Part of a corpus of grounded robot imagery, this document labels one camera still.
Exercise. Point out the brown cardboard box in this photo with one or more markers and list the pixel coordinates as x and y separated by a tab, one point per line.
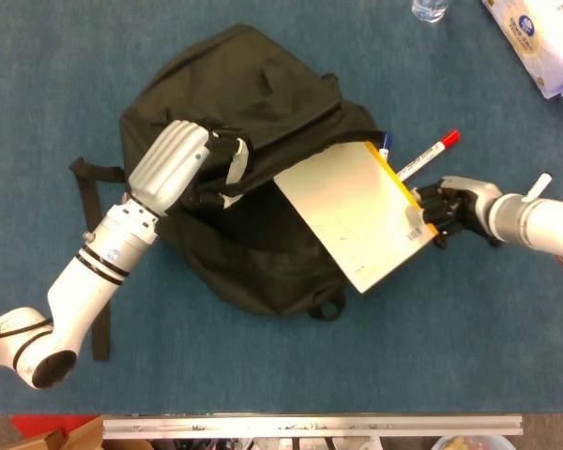
80	438

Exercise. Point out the aluminium profile rail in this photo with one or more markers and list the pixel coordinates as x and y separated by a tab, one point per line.
309	426

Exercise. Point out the red object under table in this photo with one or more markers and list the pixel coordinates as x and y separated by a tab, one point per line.
42	422

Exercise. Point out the blue felt table cloth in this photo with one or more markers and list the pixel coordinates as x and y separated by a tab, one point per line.
263	375

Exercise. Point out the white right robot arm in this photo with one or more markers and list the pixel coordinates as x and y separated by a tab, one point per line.
539	225

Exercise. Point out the clear plastic water bottle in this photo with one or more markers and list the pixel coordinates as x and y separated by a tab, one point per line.
430	9

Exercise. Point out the white and yellow notebook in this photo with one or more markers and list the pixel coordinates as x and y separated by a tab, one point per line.
352	211

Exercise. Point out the black fabric backpack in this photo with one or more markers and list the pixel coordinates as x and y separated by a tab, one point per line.
244	84

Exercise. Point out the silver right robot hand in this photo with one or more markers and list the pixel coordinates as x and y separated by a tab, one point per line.
469	201

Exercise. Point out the white marker with red cap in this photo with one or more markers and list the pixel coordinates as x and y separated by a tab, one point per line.
427	154

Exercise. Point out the light blue plastic bowl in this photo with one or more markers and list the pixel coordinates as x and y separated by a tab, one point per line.
469	444

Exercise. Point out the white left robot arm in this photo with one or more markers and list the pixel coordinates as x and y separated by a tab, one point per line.
84	286

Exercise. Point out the white marker with blue cap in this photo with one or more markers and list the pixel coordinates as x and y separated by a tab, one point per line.
386	140

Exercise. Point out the white tissue pack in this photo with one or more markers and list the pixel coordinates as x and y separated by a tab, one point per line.
544	47

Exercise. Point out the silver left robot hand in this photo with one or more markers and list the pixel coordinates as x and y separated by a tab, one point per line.
169	164

